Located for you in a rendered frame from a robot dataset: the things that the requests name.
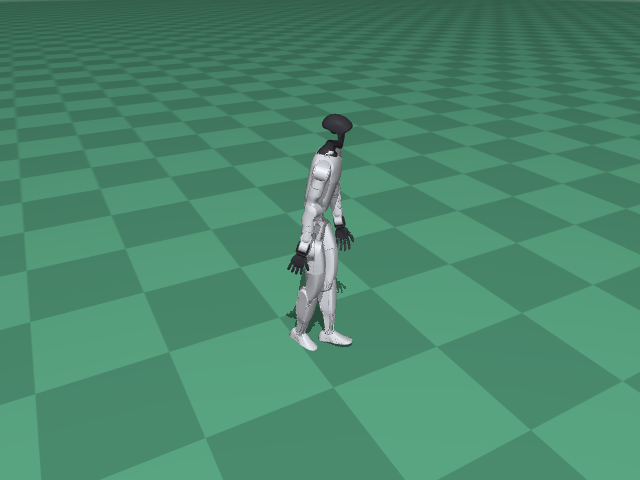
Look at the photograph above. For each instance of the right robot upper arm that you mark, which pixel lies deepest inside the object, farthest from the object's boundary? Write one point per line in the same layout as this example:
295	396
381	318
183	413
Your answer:
320	176

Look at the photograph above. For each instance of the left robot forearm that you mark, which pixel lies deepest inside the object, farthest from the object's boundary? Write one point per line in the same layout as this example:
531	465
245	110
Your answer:
337	211

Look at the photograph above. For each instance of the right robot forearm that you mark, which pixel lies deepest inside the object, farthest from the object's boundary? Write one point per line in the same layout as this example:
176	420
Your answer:
308	226

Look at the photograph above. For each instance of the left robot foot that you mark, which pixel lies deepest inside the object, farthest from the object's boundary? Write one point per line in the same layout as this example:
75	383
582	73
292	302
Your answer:
335	338

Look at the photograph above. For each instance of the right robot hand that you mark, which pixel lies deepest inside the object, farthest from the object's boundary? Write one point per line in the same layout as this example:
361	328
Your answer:
299	260

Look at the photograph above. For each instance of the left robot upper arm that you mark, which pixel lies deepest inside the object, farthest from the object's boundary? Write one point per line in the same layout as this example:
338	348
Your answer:
338	187

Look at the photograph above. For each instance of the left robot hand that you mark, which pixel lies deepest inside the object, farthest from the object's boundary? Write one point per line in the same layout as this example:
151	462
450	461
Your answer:
342	233

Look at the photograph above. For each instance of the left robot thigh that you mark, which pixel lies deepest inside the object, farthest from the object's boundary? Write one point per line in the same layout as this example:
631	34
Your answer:
331	256

